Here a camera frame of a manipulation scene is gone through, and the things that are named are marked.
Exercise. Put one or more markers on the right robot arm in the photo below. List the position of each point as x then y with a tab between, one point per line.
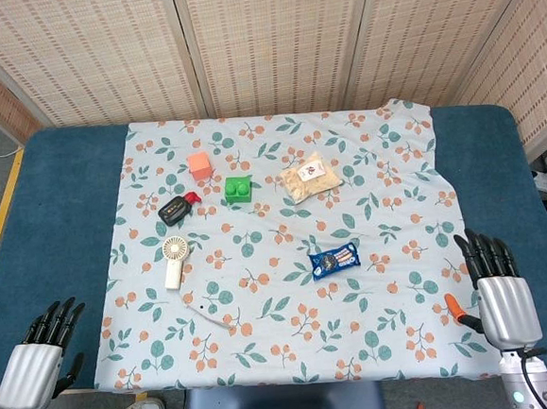
524	381

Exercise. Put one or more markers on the clear bag of snacks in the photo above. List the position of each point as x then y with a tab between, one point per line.
310	177

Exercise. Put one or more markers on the orange cube block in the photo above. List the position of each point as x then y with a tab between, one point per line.
200	165

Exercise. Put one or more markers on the green toy brick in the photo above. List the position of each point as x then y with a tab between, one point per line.
238	190

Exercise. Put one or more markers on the woven folding screen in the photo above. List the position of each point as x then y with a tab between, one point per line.
261	44

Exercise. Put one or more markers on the blue oreo cookie pack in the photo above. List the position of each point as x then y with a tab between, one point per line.
335	260

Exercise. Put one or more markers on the black case with red tab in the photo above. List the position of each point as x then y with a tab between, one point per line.
176	209

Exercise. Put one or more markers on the cream handheld fan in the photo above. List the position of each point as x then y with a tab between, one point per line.
175	262

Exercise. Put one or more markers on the blue table cover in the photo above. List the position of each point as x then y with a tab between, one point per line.
53	241

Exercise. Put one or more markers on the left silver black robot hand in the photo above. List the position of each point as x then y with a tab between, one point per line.
28	373

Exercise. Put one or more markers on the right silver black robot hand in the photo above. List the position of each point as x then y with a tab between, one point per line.
504	309

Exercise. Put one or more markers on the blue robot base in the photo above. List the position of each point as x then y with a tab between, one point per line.
285	407

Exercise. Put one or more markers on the floral patterned tablecloth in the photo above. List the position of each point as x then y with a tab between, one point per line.
282	260

